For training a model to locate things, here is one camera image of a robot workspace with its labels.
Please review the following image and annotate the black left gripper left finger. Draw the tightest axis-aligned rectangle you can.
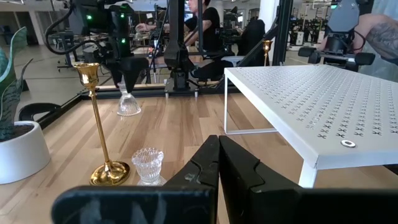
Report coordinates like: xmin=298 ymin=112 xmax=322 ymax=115
xmin=51 ymin=134 xmax=221 ymax=224

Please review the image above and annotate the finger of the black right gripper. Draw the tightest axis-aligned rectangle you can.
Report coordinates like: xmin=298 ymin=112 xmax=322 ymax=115
xmin=120 ymin=57 xmax=150 ymax=94
xmin=107 ymin=58 xmax=123 ymax=89

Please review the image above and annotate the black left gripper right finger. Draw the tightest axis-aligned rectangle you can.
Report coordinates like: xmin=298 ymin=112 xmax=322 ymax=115
xmin=219 ymin=135 xmax=398 ymax=224

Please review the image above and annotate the clear ribbed glass candle holder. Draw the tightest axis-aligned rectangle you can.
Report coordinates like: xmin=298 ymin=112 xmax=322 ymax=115
xmin=116 ymin=81 xmax=142 ymax=117
xmin=131 ymin=147 xmax=168 ymax=187

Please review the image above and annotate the white perforated metal shelf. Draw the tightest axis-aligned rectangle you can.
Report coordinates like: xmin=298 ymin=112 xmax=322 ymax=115
xmin=223 ymin=64 xmax=398 ymax=189

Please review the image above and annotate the green snake plant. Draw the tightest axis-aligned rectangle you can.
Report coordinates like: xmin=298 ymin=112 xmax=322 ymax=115
xmin=0 ymin=26 xmax=34 ymax=141

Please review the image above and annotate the white plant pot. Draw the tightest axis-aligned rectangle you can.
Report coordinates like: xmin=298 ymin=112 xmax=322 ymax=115
xmin=0 ymin=120 xmax=52 ymax=185

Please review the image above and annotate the grey black leader gripper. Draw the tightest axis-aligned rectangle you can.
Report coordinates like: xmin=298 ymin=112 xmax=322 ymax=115
xmin=297 ymin=0 xmax=376 ymax=72

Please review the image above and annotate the black aluminium table frame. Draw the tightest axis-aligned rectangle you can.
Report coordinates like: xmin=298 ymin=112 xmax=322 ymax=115
xmin=36 ymin=81 xmax=242 ymax=130

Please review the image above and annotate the black arched frame handle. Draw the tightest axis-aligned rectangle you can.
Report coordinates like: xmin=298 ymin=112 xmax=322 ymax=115
xmin=17 ymin=102 xmax=62 ymax=123

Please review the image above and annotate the black upright frame post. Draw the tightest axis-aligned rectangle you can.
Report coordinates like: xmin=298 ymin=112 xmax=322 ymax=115
xmin=272 ymin=0 xmax=294 ymax=67

